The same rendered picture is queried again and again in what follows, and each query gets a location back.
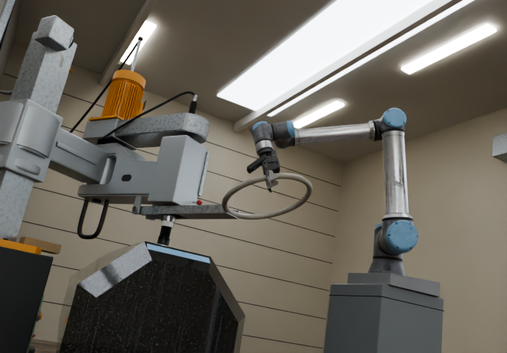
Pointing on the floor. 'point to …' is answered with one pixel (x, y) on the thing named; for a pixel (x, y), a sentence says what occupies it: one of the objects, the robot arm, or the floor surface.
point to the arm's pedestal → (382, 320)
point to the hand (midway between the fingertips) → (268, 187)
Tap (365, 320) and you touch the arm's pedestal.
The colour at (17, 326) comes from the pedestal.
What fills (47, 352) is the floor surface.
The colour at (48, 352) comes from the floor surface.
